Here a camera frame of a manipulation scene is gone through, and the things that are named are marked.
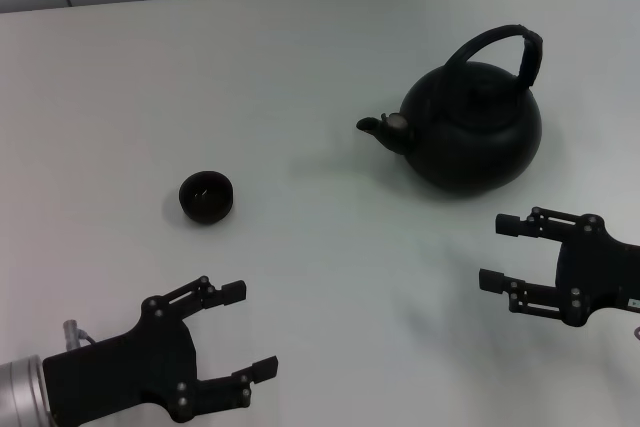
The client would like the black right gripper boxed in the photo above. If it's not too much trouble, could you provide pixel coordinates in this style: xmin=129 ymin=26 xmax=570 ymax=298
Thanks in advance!
xmin=478 ymin=206 xmax=640 ymax=327

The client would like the black round teapot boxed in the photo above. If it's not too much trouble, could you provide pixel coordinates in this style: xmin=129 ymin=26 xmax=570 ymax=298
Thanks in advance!
xmin=355 ymin=24 xmax=544 ymax=199

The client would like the small dark teacup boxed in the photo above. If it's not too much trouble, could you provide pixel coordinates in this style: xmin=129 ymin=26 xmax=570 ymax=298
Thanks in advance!
xmin=178 ymin=171 xmax=236 ymax=223

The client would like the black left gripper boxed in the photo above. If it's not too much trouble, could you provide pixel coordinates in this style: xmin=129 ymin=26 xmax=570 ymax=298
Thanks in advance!
xmin=42 ymin=275 xmax=280 ymax=427

